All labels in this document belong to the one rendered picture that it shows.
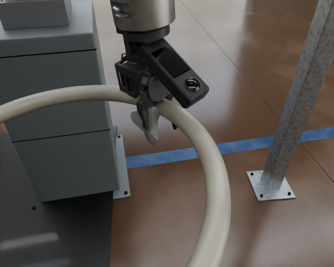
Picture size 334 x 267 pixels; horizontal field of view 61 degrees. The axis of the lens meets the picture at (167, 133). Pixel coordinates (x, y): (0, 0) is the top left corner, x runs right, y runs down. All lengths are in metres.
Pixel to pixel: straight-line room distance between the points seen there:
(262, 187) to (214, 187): 1.27
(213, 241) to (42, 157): 1.13
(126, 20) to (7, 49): 0.74
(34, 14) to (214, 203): 0.94
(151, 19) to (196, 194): 1.22
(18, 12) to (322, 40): 1.03
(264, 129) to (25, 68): 1.48
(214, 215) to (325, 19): 0.90
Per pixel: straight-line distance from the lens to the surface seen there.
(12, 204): 1.65
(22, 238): 1.51
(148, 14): 0.40
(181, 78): 0.41
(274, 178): 1.55
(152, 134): 0.49
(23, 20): 1.14
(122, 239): 1.39
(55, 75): 1.11
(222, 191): 0.35
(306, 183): 1.74
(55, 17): 1.12
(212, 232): 0.32
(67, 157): 1.35
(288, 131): 1.34
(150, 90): 0.44
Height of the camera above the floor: 1.21
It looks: 40 degrees down
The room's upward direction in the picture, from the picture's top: straight up
